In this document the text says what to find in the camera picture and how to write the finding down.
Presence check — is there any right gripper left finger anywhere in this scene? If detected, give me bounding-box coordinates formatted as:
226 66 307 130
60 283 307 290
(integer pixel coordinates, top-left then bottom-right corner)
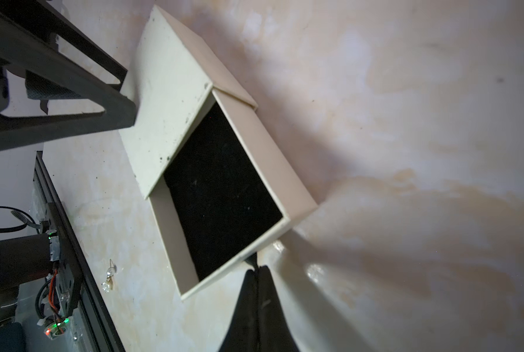
219 269 259 351

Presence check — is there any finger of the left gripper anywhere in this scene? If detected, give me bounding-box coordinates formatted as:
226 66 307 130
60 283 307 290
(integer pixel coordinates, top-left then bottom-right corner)
0 1 137 151

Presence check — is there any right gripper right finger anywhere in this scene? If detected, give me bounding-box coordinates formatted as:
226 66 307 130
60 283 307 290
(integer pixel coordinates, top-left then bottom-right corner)
258 266 299 351

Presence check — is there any cream drawer jewelry box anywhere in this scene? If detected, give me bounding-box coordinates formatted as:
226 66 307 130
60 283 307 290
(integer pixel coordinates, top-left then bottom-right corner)
120 6 317 299

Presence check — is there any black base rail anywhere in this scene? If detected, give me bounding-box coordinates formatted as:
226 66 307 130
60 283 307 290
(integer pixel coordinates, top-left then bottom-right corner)
34 151 125 351

